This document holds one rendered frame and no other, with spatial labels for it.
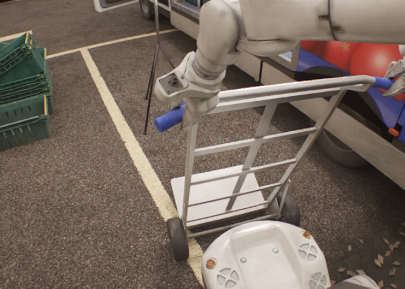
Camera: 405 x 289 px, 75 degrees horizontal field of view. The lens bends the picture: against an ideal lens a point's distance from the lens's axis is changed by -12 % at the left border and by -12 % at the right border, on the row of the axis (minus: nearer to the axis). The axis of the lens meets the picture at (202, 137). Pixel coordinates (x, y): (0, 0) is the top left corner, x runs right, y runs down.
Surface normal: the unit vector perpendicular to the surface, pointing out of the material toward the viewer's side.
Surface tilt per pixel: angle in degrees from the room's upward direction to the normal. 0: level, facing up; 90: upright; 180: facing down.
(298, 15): 90
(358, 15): 91
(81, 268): 0
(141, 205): 0
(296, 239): 0
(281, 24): 95
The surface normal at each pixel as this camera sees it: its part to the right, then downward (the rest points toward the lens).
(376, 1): -0.72, 0.09
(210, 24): -0.79, 0.44
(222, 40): -0.65, 0.62
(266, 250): 0.00, -0.79
